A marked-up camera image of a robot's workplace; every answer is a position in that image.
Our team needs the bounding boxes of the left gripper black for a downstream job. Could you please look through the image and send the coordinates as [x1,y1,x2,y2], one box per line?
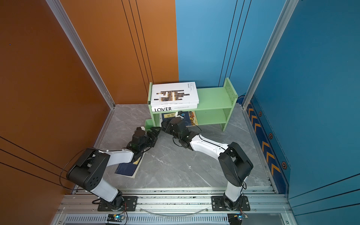
[140,127,161,153]

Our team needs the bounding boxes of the dark blue book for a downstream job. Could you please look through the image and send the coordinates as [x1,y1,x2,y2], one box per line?
[160,112,193,127]
[115,151,143,178]

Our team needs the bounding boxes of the white LOVER book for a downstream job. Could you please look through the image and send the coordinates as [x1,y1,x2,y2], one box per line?
[151,104,198,112]

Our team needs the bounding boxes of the white book brown bars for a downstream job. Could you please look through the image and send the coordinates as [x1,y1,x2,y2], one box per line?
[150,82,199,106]

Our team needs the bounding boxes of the yellow Chinese history picture book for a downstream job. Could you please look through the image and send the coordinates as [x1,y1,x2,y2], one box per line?
[188,111,198,126]

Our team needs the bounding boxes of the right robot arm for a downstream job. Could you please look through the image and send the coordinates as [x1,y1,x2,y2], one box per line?
[161,117,254,211]

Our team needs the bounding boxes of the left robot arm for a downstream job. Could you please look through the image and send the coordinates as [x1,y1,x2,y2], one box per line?
[66,127,161,211]

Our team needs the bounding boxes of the green pen cup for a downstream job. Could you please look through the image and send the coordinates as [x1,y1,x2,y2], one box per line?
[144,119,156,130]

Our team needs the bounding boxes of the green desktop shelf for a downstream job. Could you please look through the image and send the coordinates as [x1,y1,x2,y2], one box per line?
[148,78,238,131]

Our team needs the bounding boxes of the left circuit board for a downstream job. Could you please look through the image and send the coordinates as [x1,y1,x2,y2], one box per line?
[106,214,127,225]

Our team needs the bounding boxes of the circuit board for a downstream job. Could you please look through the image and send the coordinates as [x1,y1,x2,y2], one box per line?
[106,214,127,225]
[227,212,248,225]

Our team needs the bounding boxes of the right circuit board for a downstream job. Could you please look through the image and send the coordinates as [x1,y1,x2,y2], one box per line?
[227,212,248,225]

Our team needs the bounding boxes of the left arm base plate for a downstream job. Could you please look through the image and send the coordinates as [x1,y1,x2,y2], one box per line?
[97,196,138,212]

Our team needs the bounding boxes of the aluminium rail frame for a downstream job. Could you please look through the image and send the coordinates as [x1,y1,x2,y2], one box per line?
[52,187,297,225]

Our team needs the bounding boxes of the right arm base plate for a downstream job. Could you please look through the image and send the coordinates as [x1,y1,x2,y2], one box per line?
[211,195,251,212]

